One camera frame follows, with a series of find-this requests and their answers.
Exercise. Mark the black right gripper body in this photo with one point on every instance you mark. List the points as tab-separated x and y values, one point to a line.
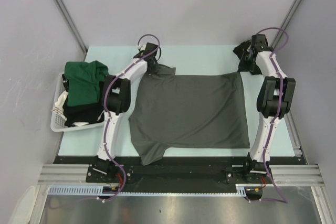
250	61

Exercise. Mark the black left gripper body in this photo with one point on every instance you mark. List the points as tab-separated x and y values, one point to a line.
154	69

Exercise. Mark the grey t-shirt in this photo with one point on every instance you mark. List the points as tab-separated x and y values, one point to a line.
187	111

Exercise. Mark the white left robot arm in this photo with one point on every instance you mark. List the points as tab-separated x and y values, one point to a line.
116	101

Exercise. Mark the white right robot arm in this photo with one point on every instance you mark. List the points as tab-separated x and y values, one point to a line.
273	102

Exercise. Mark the folded black t-shirt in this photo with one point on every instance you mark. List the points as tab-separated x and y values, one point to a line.
242	50

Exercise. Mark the green t-shirt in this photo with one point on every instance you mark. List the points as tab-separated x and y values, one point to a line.
84	80

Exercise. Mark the black t-shirt in basket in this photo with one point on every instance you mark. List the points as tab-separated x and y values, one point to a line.
81	115

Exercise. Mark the white printed t-shirt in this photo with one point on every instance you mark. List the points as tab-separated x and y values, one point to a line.
58	105

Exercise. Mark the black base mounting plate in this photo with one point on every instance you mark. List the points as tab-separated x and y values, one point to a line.
180	175

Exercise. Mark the white plastic laundry basket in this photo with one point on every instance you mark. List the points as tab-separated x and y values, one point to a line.
57	123

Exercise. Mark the aluminium frame rail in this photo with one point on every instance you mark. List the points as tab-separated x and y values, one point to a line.
283	175

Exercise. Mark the white slotted cable duct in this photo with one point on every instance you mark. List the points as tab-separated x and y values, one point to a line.
105	191

